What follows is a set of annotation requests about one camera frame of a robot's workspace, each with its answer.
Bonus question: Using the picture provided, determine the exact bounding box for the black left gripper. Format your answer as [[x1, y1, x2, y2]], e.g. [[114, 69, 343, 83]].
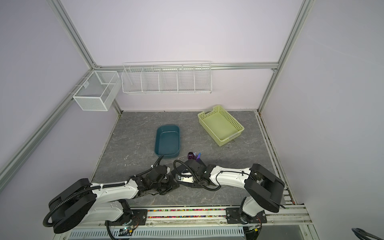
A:
[[151, 175, 180, 195]]

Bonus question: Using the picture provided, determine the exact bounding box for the black cable bottom right corner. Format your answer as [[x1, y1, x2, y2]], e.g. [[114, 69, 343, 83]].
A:
[[351, 227, 384, 240]]

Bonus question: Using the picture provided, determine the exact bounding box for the white wire wall rack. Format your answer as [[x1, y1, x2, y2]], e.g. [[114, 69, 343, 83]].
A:
[[121, 61, 213, 94]]

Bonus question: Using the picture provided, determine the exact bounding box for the light green perforated plastic basket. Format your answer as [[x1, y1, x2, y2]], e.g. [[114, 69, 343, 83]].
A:
[[198, 105, 245, 147]]

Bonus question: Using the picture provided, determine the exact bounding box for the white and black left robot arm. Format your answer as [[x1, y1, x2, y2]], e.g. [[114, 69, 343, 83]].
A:
[[43, 158, 180, 234]]

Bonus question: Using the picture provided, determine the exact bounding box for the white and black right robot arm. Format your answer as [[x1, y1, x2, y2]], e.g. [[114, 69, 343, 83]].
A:
[[172, 159, 285, 225]]

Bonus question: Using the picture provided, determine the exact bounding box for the aluminium enclosure frame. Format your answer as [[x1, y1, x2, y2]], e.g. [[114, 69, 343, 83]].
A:
[[0, 0, 316, 193]]

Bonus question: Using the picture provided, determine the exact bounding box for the white mesh wall basket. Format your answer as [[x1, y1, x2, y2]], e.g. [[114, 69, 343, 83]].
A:
[[73, 71, 122, 112]]

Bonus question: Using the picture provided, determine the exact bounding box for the teal plastic cutlery bin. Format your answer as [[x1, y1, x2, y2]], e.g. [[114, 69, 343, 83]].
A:
[[155, 125, 181, 159]]

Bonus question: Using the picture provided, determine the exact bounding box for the purple metallic spoon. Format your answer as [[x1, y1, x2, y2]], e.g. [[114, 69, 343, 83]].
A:
[[188, 152, 195, 160]]

